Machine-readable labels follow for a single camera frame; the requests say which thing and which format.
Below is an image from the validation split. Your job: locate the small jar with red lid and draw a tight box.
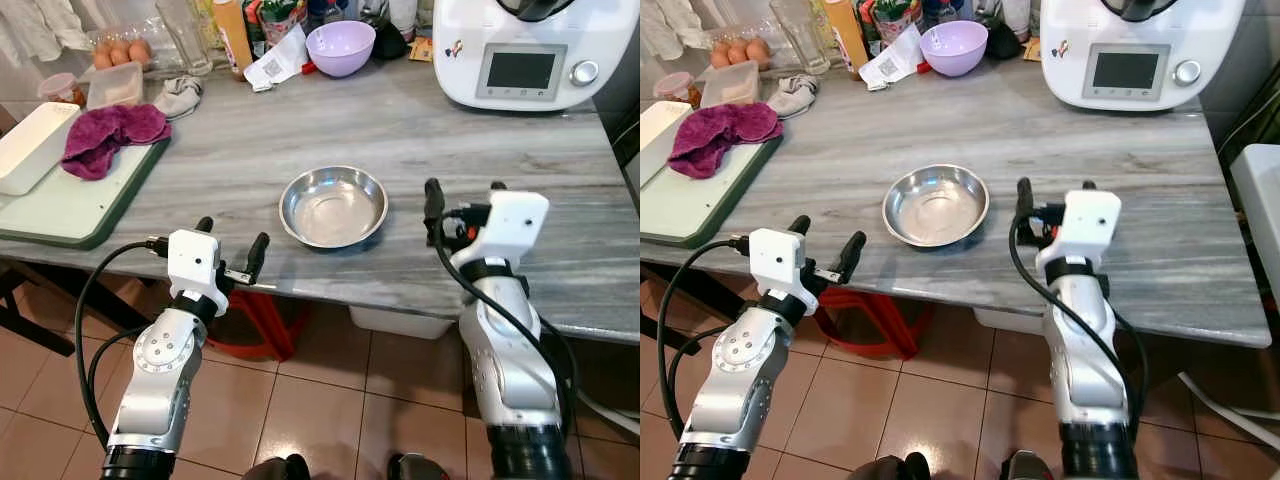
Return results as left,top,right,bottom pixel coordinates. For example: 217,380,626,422
38,73,87,108
653,71,701,108

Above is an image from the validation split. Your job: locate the shallow stainless steel bowl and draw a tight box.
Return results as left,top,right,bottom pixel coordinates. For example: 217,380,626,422
882,164,991,248
279,166,389,250

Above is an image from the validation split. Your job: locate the clear plastic egg carton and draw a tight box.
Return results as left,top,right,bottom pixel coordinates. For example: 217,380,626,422
705,22,776,71
88,25,159,73

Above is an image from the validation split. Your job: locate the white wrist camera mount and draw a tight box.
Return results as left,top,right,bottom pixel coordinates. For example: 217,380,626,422
749,229,811,317
450,190,551,278
1035,190,1123,276
167,229,230,317

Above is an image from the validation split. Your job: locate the white rectangular box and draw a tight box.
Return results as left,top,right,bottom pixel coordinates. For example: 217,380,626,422
640,100,693,186
0,102,82,196

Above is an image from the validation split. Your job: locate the white kitchen appliance with screen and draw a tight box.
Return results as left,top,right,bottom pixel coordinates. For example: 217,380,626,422
1040,0,1216,112
433,0,613,112

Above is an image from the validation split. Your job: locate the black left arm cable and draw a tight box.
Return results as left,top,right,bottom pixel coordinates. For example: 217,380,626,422
75,238,171,451
657,236,753,441

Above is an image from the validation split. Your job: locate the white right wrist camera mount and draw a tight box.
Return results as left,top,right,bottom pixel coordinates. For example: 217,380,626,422
1035,190,1123,276
450,190,551,278

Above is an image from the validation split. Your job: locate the red plastic stool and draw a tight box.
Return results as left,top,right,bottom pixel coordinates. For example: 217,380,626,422
205,290,298,362
815,288,921,361

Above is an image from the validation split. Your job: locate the small black object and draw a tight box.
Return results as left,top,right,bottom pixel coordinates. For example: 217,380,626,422
370,20,409,61
985,20,1023,61

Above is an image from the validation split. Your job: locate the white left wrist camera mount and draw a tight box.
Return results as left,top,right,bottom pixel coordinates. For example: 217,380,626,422
749,229,811,317
167,229,230,317

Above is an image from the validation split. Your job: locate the colourful snack bag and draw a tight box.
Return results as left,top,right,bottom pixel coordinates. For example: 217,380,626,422
860,0,926,46
243,0,307,51

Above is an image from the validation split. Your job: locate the crumpled purple cloth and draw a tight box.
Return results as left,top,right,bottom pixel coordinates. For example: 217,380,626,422
61,103,172,182
667,101,784,181

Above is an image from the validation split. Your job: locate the green-rimmed cutting board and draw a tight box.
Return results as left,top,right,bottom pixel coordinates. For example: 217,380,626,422
640,135,784,249
0,137,171,251

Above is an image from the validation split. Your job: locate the grey crumpled cloth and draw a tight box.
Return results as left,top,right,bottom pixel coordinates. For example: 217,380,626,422
152,76,204,122
767,75,819,120

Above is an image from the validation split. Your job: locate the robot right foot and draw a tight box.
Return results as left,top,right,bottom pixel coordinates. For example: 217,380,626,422
1005,450,1063,480
388,453,451,480

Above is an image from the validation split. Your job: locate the lavender plastic bowl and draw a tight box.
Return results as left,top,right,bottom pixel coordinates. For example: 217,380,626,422
919,20,989,78
305,20,377,78

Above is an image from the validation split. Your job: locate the clear plastic food container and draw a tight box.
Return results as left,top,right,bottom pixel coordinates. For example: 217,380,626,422
87,62,146,109
700,60,761,108

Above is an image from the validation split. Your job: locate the clear drinking glass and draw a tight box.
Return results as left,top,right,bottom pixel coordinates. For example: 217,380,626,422
770,0,831,76
155,0,213,77

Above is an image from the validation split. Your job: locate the white paper with QR code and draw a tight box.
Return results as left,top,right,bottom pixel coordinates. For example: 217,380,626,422
243,25,311,93
858,25,926,93

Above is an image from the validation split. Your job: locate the orange bottle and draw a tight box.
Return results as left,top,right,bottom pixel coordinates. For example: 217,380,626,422
212,0,255,79
825,0,871,79

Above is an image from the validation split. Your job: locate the white hanging cloth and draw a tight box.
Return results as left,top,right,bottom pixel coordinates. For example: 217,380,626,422
640,0,713,61
0,0,93,63

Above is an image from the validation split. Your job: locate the dark table frame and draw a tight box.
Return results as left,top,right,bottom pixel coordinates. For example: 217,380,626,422
640,262,701,331
0,262,79,358

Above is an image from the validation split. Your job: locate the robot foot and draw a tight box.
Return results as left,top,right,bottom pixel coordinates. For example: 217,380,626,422
388,453,451,480
848,453,931,480
243,453,311,480
1005,450,1063,480

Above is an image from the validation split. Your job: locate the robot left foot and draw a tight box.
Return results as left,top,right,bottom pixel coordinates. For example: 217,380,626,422
848,453,931,480
243,453,311,480

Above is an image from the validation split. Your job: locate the white storage bin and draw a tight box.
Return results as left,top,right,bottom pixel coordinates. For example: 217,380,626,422
349,305,456,341
972,307,1046,336

